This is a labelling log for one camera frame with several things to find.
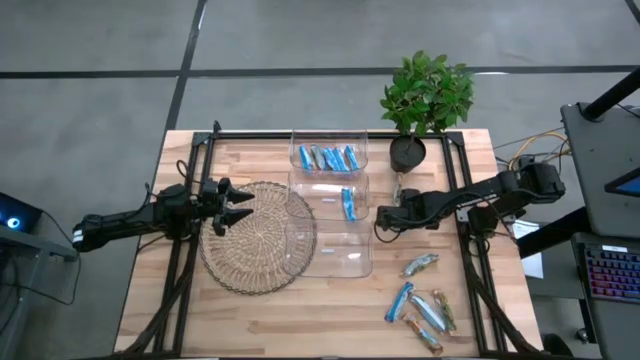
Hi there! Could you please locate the grey laptop table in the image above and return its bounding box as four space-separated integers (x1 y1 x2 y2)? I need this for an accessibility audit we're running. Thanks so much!
519 232 640 360

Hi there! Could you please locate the black cart beam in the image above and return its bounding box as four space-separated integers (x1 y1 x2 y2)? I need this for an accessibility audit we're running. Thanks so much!
517 205 594 259

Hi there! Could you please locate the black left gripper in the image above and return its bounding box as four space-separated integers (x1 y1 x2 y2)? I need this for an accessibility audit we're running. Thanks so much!
200 177 256 238

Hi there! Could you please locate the white paper sheet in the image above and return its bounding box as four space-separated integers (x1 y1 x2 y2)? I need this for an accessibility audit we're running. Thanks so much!
510 218 545 280

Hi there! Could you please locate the yellow cable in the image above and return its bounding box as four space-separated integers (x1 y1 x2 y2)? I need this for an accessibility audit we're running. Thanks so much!
507 130 571 174

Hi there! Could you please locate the grey metal cart top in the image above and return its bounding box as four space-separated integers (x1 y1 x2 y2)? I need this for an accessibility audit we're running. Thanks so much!
559 102 640 240

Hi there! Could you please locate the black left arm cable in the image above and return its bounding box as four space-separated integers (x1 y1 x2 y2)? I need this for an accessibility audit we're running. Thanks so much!
174 158 204 191

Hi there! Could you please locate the pale blue-backed green granola bar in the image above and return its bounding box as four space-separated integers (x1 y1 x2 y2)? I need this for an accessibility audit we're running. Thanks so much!
408 292 447 335

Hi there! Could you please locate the grey side desk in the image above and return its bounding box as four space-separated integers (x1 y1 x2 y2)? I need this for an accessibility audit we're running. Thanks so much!
0 224 80 360

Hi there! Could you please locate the clear plastic bin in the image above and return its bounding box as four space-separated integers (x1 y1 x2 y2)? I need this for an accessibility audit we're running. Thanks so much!
288 128 370 184
286 167 372 222
282 215 375 280

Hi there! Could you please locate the black monitor blue screen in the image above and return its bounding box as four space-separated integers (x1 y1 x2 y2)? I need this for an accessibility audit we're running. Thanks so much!
603 167 640 199

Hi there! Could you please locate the black aluminium table frame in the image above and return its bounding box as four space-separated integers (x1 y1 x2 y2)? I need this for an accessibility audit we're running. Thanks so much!
117 119 544 359

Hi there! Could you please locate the black computer blue light ring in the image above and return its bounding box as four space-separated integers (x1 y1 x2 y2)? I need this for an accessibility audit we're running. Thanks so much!
0 192 44 234

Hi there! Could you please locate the black caster wheel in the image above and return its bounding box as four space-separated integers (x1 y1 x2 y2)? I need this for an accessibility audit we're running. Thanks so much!
542 332 576 359

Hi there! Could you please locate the brown orange granola bar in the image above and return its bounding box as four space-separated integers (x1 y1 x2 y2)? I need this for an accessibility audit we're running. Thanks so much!
401 312 445 356

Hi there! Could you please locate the keyboard with blue backlight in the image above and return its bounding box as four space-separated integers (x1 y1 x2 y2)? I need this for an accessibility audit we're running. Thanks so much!
571 231 640 305

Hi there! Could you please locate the black pole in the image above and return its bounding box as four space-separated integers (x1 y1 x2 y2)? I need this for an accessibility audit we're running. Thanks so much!
582 66 640 122

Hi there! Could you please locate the round woven wicker tray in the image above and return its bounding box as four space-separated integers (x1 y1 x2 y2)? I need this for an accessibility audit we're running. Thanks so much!
198 179 317 295

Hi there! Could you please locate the green plant in black pot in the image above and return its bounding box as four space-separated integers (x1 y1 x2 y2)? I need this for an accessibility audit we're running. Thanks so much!
378 49 475 175

